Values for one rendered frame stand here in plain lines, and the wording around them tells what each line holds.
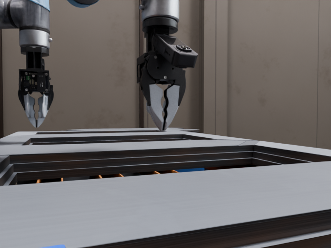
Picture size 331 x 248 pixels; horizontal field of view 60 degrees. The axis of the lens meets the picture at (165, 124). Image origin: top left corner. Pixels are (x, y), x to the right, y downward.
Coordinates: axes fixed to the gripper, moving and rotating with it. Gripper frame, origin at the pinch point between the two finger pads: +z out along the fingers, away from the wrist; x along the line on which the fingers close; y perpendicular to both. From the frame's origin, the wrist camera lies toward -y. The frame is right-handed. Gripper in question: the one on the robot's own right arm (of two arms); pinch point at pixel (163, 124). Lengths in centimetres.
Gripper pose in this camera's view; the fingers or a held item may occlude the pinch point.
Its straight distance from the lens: 55.8
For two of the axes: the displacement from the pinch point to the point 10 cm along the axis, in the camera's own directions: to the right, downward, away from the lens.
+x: -9.4, 0.1, -3.5
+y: -3.5, -0.3, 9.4
